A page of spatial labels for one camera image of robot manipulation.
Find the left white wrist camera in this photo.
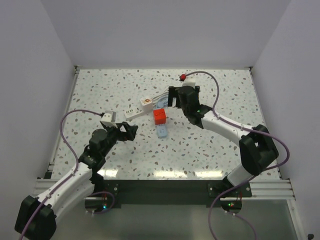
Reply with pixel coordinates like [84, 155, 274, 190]
[100, 110, 117, 128]

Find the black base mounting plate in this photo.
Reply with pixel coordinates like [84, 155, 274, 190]
[84, 178, 252, 213]

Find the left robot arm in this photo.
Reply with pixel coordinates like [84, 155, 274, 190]
[14, 122, 138, 240]

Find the red cube plug adapter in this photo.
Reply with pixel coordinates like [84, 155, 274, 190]
[153, 108, 167, 125]

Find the white power strip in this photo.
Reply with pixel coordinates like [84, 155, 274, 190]
[124, 107, 150, 120]

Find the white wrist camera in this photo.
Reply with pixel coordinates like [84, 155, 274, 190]
[100, 110, 117, 128]
[179, 74, 196, 88]

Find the white cube plug adapter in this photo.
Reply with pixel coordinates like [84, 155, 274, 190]
[139, 96, 153, 113]

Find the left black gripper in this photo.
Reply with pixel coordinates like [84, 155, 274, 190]
[101, 121, 137, 157]

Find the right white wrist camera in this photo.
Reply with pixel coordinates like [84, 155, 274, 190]
[179, 74, 196, 88]

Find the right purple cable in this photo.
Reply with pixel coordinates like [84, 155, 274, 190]
[183, 71, 291, 240]

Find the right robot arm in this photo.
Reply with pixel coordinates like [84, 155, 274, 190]
[168, 85, 279, 197]

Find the blue power strip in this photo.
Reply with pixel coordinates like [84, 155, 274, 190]
[156, 124, 168, 139]

